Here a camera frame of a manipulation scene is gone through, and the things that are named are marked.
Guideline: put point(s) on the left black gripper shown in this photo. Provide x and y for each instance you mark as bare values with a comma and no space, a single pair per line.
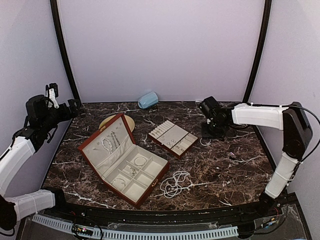
68,116

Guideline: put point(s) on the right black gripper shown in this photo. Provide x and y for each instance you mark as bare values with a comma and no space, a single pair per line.
206,134

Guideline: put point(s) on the white bangle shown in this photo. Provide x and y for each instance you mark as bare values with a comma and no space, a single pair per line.
205,141

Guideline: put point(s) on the small red jewelry tray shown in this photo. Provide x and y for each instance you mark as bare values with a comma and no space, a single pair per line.
173,138

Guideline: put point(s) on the large red jewelry box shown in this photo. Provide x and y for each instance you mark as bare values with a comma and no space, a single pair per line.
127,169

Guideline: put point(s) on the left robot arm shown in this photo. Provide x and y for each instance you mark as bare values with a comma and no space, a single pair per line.
13,209

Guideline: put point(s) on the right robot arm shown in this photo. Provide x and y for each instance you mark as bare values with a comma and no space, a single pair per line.
285,134

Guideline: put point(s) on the light blue faceted cup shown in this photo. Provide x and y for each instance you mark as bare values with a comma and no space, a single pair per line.
148,100

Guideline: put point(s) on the beige plate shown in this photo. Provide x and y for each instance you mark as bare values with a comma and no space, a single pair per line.
128,119

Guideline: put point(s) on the white cable duct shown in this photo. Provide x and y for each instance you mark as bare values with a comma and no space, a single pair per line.
96,233

